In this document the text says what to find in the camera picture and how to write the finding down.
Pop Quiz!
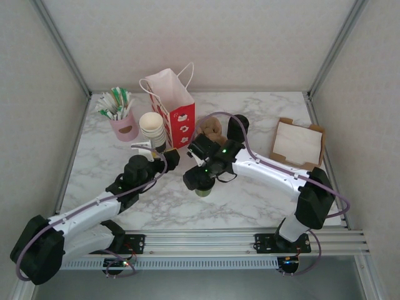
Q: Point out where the brown pulp cup carrier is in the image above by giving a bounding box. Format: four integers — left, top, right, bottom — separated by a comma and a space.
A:
196, 116, 223, 141

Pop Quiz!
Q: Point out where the red white paper gift bag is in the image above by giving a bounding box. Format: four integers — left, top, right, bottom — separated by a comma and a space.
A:
139, 61, 196, 151

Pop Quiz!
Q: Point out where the stack of paper cups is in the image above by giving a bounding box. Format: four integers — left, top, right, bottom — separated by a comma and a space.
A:
139, 112, 166, 148

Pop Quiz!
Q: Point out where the dark paper coffee cup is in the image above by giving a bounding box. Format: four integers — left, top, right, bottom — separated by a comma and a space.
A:
195, 184, 215, 199

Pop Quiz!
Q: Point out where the brown cardboard napkin tray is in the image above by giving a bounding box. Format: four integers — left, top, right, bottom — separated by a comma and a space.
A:
270, 117, 326, 171

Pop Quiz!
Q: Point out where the stack of black lids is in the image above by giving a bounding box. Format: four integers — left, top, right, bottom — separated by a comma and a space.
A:
227, 114, 251, 141

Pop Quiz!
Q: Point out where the pink holder cup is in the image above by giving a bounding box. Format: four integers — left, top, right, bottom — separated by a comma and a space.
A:
109, 109, 139, 142

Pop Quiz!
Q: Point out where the stack of white napkins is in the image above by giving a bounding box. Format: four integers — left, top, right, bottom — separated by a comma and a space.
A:
273, 121, 323, 165

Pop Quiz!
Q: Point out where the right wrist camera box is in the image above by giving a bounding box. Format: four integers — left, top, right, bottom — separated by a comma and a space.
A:
186, 149, 206, 168

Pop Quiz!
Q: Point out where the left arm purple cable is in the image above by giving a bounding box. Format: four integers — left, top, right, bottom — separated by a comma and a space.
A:
15, 149, 168, 282

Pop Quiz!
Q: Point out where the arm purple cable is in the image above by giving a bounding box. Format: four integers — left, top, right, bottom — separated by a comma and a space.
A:
193, 111, 351, 276
15, 149, 168, 282

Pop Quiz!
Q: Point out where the aluminium side rail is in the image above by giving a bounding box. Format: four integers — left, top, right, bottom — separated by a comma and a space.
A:
54, 93, 92, 216
302, 92, 349, 231

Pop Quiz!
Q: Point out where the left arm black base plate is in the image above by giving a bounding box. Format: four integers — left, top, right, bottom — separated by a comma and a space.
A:
109, 234, 146, 254

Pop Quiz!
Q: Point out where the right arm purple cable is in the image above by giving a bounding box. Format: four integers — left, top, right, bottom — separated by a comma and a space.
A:
193, 111, 351, 276

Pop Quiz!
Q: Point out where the aluminium front rail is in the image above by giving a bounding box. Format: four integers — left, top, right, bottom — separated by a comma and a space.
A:
29, 229, 371, 258

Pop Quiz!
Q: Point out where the grey slotted cable duct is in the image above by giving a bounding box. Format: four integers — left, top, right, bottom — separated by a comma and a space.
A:
61, 257, 279, 270

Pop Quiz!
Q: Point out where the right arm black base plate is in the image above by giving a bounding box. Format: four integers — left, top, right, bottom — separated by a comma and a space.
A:
254, 232, 313, 254

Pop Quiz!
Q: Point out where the aluminium frame post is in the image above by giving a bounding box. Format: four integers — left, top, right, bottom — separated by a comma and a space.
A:
306, 0, 369, 99
29, 0, 93, 99

